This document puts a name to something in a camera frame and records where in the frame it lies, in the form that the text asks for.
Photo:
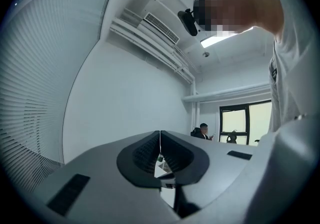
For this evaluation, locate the ceiling light panel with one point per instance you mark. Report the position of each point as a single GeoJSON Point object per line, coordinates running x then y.
{"type": "Point", "coordinates": [220, 38]}

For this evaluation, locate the large white duct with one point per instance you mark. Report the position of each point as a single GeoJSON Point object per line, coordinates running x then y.
{"type": "Point", "coordinates": [225, 92]}

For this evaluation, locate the grey printed t-shirt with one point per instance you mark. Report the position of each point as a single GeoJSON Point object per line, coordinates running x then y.
{"type": "Point", "coordinates": [297, 56]}

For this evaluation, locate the white slatted window blinds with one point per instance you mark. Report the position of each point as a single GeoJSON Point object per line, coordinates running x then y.
{"type": "Point", "coordinates": [37, 93]}

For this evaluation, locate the round ceiling detector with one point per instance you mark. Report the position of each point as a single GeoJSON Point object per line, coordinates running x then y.
{"type": "Point", "coordinates": [206, 54]}

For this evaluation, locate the white ceiling pipes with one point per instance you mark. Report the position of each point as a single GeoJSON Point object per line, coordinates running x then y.
{"type": "Point", "coordinates": [155, 51]}

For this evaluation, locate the black head-mounted camera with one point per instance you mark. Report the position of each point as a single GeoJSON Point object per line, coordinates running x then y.
{"type": "Point", "coordinates": [188, 22]}

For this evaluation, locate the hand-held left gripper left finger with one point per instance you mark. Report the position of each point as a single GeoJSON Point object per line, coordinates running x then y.
{"type": "Point", "coordinates": [105, 188]}

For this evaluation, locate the white air vent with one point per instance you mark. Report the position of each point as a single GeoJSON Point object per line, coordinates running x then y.
{"type": "Point", "coordinates": [161, 28]}

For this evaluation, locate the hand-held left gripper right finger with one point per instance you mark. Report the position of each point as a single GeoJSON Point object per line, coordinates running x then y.
{"type": "Point", "coordinates": [220, 168]}

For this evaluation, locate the white vertical pipes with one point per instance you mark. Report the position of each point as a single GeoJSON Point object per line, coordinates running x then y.
{"type": "Point", "coordinates": [195, 108]}

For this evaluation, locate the black-framed window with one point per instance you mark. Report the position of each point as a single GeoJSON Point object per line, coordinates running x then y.
{"type": "Point", "coordinates": [246, 123]}

